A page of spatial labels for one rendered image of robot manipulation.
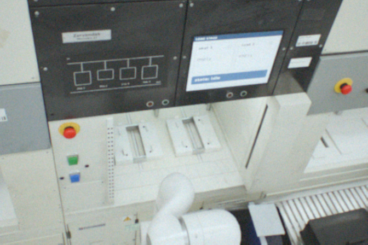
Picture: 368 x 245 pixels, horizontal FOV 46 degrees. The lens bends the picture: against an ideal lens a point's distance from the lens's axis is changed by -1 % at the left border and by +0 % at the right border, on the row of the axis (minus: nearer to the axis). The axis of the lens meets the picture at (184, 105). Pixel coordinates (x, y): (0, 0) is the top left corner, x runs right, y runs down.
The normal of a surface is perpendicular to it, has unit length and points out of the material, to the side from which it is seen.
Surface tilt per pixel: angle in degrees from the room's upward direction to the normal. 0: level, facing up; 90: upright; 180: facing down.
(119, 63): 90
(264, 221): 0
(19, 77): 90
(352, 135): 0
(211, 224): 8
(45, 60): 90
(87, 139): 90
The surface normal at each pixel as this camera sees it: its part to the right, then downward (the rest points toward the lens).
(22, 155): 0.26, 0.69
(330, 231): 0.11, -0.71
